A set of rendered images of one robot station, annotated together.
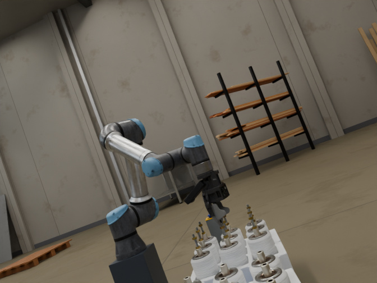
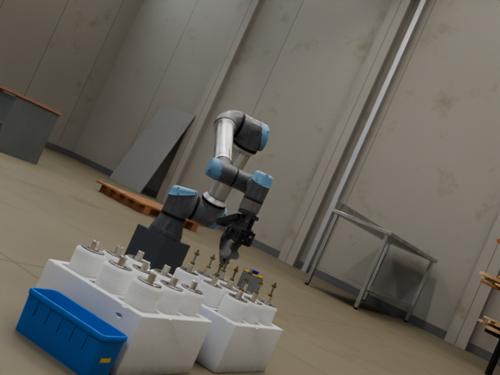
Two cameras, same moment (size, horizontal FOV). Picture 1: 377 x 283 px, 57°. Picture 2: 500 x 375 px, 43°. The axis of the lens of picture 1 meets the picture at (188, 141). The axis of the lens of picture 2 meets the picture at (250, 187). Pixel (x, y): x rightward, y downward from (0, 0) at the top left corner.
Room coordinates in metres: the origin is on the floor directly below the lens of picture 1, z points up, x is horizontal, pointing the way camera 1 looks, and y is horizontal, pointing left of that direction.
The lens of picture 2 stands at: (-0.80, -0.95, 0.56)
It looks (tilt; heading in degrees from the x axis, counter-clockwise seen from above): 2 degrees up; 24
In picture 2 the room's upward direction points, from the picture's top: 24 degrees clockwise
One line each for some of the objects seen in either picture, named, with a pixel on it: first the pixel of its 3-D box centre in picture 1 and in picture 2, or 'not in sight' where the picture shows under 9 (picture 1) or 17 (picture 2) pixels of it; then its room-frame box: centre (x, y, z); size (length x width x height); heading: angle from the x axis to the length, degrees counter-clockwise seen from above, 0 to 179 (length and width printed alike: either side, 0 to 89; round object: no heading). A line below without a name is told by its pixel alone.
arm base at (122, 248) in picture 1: (128, 243); (169, 224); (1.70, 0.45, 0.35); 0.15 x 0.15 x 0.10
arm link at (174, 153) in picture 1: (178, 158); (247, 183); (1.43, 0.06, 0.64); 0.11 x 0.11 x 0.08; 41
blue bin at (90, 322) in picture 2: not in sight; (69, 332); (0.67, 0.02, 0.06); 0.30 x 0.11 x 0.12; 85
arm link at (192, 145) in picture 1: (195, 150); (258, 187); (1.37, -0.01, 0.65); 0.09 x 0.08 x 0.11; 41
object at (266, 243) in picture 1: (266, 258); (227, 321); (1.36, -0.12, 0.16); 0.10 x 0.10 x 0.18
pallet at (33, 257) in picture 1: (33, 259); (149, 207); (6.12, 3.28, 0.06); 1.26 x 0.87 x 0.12; 170
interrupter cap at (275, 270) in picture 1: (268, 274); (171, 286); (0.94, -0.07, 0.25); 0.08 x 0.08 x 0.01
